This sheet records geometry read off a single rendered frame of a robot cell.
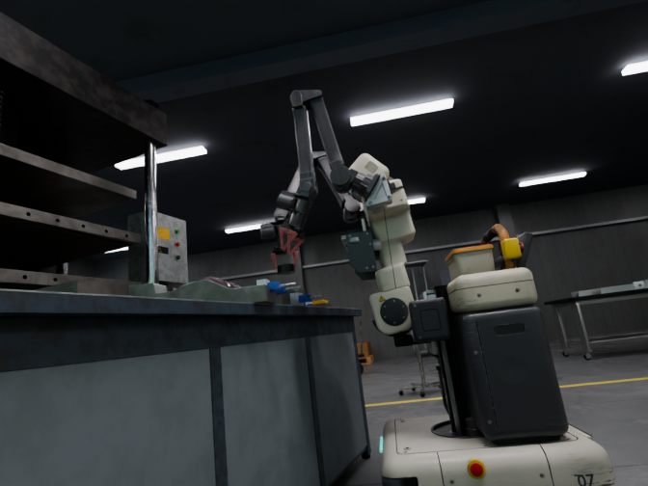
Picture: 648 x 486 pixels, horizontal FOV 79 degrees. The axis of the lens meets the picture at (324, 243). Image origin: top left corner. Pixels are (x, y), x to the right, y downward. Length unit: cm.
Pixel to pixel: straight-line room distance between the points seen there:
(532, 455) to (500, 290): 48
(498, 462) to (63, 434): 111
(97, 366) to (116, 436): 15
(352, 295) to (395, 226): 830
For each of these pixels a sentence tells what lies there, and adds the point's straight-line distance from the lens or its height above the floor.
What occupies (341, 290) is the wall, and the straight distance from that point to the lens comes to 990.
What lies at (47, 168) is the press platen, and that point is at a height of 150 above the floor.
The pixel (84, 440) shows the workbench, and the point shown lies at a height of 53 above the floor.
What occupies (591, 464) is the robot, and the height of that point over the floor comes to 23.
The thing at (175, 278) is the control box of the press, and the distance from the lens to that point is 247.
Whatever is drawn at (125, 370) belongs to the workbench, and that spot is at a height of 64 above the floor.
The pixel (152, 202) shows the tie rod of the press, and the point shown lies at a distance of 228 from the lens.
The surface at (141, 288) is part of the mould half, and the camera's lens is 148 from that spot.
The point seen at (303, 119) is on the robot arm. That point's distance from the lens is 164.
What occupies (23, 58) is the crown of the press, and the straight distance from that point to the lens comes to 208.
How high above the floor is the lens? 67
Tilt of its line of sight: 13 degrees up
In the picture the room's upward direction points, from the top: 7 degrees counter-clockwise
